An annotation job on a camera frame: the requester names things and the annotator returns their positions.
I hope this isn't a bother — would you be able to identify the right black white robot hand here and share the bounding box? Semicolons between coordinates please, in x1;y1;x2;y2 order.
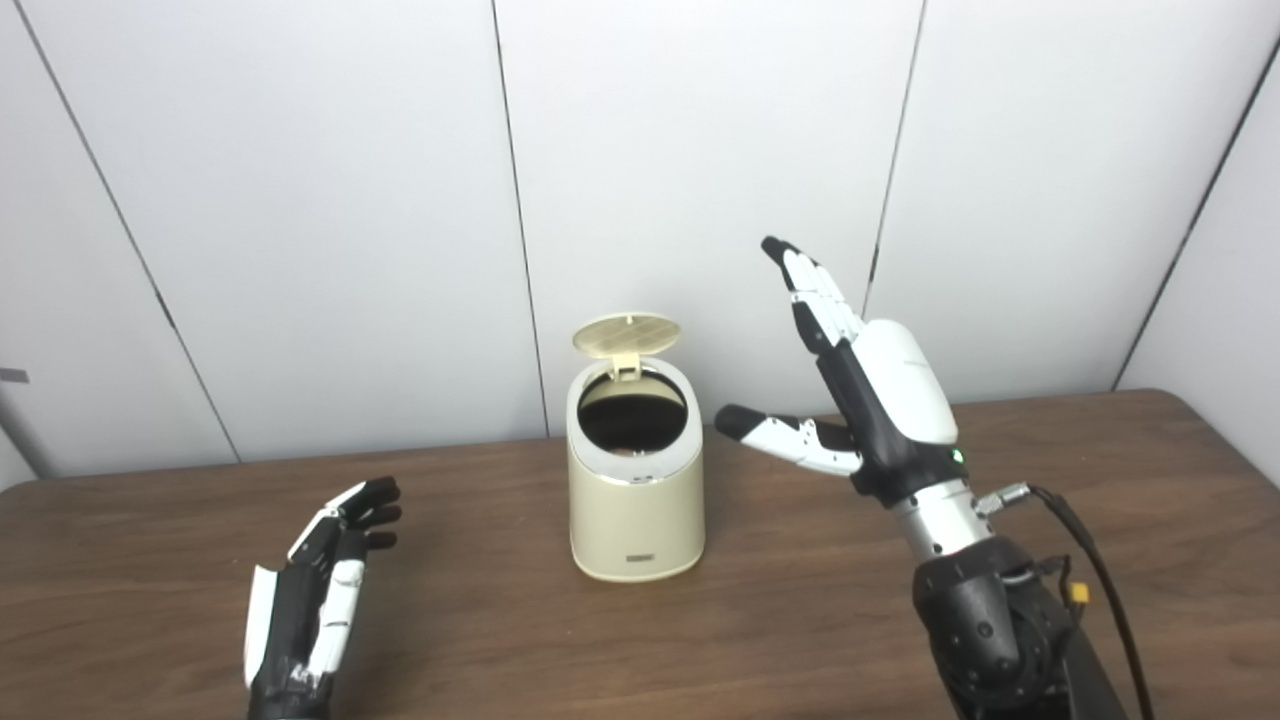
714;236;969;511

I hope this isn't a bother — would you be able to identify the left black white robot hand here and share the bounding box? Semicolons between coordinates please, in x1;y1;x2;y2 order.
243;476;403;720

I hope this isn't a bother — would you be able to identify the round cream bin lid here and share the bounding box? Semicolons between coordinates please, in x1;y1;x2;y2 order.
572;312;683;381

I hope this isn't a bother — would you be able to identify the cream-colored desktop bin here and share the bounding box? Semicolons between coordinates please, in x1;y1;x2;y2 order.
565;356;706;583

